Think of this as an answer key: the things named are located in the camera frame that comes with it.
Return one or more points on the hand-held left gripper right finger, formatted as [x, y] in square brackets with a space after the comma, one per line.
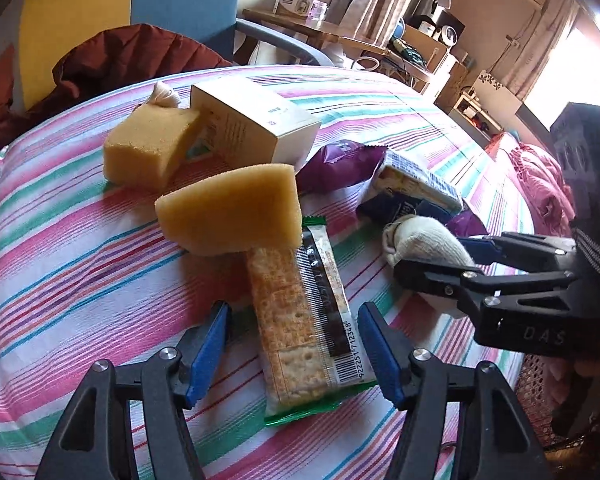
[380, 355]

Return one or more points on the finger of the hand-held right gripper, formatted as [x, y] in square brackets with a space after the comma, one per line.
[477, 248]
[430, 277]

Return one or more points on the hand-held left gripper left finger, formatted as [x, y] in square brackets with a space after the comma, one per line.
[207, 350]

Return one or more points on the purple snack packet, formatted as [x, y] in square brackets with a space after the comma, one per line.
[467, 222]
[335, 160]

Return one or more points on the white sock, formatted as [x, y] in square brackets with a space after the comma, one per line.
[425, 240]

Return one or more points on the green-edged cracker packet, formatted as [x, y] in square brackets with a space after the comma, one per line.
[300, 320]

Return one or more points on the blue and white tissue packet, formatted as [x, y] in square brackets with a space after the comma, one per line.
[410, 180]

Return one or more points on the rounded yellow sponge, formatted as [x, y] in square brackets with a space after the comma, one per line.
[230, 205]

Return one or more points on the cuboid yellow sponge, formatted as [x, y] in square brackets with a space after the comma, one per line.
[145, 145]

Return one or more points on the cream cardboard box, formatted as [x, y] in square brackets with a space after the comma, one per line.
[250, 120]

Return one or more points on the woven rattan seat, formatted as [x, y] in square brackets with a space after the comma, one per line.
[542, 395]

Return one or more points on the pink blanket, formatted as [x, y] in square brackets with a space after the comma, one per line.
[530, 175]

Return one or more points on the white storage cabinet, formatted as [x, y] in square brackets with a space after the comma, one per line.
[490, 100]

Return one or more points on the striped bed sheet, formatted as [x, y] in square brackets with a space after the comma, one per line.
[80, 260]

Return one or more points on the sunlit window curtain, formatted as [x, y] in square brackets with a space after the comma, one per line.
[540, 45]

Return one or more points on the black speaker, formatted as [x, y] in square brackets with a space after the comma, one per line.
[437, 17]

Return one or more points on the small white cloth bundle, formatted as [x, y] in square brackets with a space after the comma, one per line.
[165, 94]

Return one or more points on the wooden desk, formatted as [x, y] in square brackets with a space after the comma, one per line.
[325, 30]

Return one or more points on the small pink box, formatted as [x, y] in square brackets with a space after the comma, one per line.
[317, 11]

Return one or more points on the maroon jacket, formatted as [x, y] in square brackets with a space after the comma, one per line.
[130, 55]

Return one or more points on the grey yellow blue chair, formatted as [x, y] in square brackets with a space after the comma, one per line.
[80, 0]

